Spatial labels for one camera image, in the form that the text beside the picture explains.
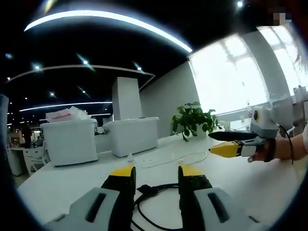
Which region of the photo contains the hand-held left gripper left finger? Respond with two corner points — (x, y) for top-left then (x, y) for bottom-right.
(45, 165), (137, 231)

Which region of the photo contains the black data cable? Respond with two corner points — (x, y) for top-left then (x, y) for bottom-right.
(131, 182), (183, 231)

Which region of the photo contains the curved ceiling light strip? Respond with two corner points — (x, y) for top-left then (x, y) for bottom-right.
(24, 10), (193, 52)

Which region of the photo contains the green potted plant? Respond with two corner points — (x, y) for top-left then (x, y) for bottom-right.
(172, 102), (218, 142)

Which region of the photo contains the white desktop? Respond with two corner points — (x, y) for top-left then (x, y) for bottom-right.
(16, 133), (306, 231)

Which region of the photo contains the person's right hand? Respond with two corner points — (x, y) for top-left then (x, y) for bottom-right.
(247, 139), (277, 163)

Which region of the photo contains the white plastic storage bin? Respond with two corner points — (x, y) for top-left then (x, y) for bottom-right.
(39, 117), (99, 167)
(105, 116), (159, 157)

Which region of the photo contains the pile of papers and bags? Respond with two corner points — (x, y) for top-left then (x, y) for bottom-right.
(45, 105), (91, 123)

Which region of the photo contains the white office desk with drawers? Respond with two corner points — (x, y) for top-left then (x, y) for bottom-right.
(7, 146), (46, 176)

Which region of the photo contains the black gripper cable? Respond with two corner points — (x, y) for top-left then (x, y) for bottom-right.
(278, 124), (295, 166)

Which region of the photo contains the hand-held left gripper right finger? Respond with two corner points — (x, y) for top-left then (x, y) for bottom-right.
(178, 165), (270, 231)

